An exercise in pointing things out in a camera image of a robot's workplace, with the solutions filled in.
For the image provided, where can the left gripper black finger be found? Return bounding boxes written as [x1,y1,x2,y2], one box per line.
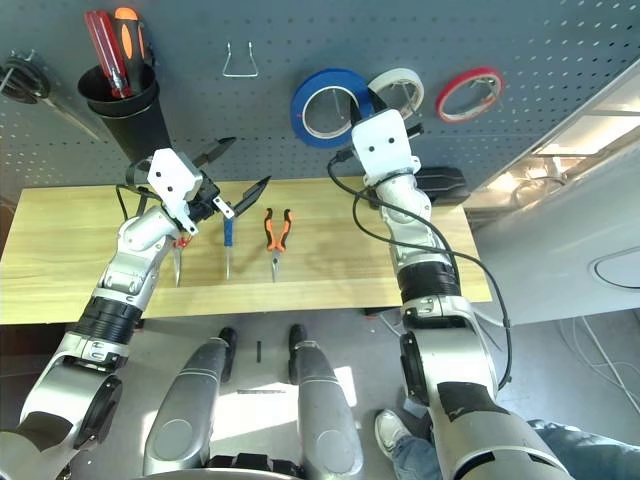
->
[213,175,273,221]
[191,136,238,169]

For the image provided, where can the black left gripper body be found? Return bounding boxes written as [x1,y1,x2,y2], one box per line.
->
[187,172,224,226]

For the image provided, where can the blue handled screwdriver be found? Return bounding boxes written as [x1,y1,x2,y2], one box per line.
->
[222,217,236,281]

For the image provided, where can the orange black needle-nose pliers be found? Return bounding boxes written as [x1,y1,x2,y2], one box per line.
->
[263,207,295,284]

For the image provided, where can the red handled scissors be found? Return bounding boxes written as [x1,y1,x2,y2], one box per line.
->
[172,234,194,287]

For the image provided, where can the grey metal pegboard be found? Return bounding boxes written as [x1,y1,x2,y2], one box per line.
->
[0,0,640,194]

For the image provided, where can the metal tape hook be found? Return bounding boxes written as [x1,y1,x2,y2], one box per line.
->
[389,82,419,119]
[469,77,501,109]
[332,87,351,124]

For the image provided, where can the white tape roll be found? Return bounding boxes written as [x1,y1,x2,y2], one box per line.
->
[368,68,426,121]

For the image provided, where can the red tape roll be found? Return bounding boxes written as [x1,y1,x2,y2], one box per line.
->
[433,67,505,125]

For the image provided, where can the blue tape roll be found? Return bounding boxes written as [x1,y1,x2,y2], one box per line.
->
[290,68,374,150]

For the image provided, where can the black plastic tool case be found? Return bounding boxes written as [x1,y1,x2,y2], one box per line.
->
[414,166,471,206]

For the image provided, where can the black tool cup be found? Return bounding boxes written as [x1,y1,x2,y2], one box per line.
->
[77,63,174,164]

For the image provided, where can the white desk with oval cutout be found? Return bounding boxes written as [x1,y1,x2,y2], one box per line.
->
[469,149,640,326]

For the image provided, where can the silver left robot leg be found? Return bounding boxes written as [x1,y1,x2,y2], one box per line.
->
[143,325,239,479]

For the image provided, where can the silver robot leg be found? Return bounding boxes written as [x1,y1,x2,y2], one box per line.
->
[143,325,239,479]
[287,323,365,480]

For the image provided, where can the black tape roll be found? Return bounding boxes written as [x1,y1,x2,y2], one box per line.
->
[0,49,52,106]

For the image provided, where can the silver right robot leg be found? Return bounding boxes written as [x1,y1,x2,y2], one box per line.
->
[287,323,365,480]

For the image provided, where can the robot torso black grey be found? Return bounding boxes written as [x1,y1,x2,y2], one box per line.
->
[207,452,306,480]

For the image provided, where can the white person shoe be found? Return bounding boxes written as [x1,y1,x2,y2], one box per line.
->
[374,409,419,464]

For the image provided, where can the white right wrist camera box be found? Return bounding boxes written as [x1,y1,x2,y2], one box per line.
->
[349,109,421,186]

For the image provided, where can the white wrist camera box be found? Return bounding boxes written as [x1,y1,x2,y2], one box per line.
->
[146,148,205,236]
[349,109,421,186]

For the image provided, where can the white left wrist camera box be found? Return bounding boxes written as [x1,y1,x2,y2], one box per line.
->
[146,148,205,236]

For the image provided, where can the wire pliers holder hook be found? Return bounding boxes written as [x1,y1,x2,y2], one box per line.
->
[222,42,260,79]

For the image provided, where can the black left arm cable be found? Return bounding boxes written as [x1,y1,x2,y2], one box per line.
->
[114,158,169,221]

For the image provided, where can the orange black handled screwdriver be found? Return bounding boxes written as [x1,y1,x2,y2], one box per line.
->
[113,7,156,96]

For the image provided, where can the red handled screwdriver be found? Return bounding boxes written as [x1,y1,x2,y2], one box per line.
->
[83,10,135,99]

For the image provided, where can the white floor cable bundle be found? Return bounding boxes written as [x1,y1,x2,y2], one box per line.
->
[557,314,640,416]

